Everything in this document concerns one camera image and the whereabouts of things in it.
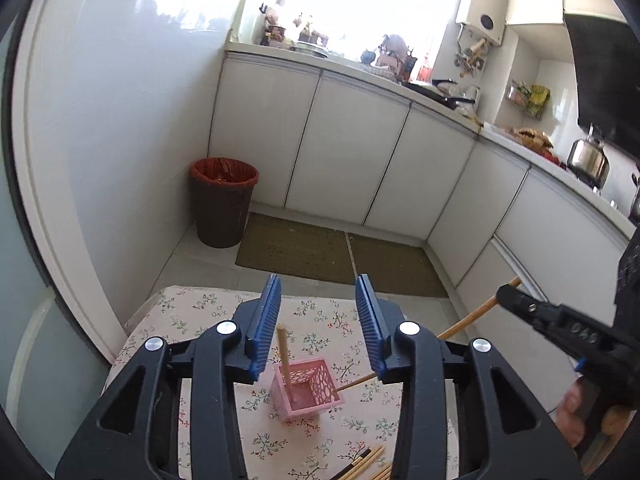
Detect pink perforated plastic basket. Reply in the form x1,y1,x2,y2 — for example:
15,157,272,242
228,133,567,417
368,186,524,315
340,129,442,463
272,357,345,422

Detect windowsill figurines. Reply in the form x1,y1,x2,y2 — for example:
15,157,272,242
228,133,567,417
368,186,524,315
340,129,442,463
257,2,331,51

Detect white water heater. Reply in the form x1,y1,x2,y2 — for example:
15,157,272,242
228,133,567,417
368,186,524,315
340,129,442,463
455,0,508,46

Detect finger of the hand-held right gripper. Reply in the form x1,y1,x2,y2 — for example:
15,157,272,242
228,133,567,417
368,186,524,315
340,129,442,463
496,284,583,358

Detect black-tipped chopstick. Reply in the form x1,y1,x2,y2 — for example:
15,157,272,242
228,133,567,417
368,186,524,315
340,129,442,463
329,446,375,480

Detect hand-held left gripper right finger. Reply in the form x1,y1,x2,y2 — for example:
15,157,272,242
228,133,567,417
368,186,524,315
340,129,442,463
354,274,583,480

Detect steel kettle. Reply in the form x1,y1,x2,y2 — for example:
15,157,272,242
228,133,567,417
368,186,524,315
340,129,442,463
567,125,612,191

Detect frosted glass door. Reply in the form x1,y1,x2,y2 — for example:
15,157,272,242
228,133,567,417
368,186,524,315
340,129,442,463
0,170,126,480

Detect dark brown trash bin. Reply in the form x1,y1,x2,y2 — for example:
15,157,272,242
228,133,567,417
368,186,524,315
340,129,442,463
190,157,260,249

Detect wall rack with packets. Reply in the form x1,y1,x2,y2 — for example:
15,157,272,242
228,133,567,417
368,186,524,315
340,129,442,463
506,80,551,121

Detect black frying pan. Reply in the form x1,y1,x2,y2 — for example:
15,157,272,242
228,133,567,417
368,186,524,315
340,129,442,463
402,78,476,111

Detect floral tablecloth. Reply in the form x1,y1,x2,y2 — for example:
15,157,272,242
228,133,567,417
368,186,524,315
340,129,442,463
102,285,461,480

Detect black range hood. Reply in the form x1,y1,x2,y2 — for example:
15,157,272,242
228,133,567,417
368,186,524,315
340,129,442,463
562,10,640,146

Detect red trash bag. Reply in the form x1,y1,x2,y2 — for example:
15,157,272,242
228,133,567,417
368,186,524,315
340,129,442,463
190,157,260,188

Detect person's right hand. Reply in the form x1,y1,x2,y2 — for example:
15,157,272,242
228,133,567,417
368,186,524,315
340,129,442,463
556,382,632,451

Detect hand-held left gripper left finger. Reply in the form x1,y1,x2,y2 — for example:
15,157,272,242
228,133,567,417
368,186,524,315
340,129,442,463
55,274,283,480

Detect brown food bag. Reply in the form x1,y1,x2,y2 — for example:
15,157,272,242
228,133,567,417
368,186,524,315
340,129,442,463
510,127,555,153

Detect white kitchen cabinets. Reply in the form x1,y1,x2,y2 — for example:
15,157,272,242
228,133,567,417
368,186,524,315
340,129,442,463
207,50,640,411

